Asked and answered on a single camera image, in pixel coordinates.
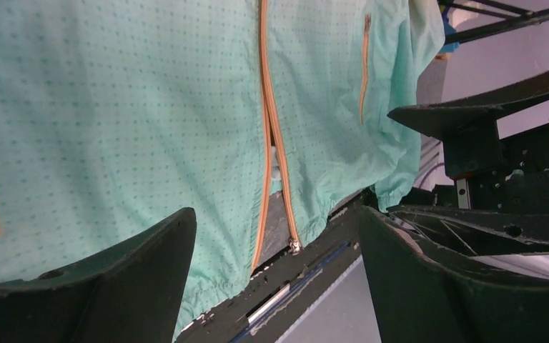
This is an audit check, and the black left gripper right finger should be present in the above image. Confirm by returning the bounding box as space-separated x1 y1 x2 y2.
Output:
358 207 549 342

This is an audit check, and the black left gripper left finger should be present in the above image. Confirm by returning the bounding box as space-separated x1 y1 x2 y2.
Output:
0 208 197 342

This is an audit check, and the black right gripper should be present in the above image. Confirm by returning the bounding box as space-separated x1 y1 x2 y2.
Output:
387 71 549 257

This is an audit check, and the orange and teal gradient jacket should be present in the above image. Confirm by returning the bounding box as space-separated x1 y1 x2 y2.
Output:
0 1 444 334

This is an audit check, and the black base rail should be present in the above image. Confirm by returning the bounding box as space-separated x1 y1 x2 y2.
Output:
176 189 376 342

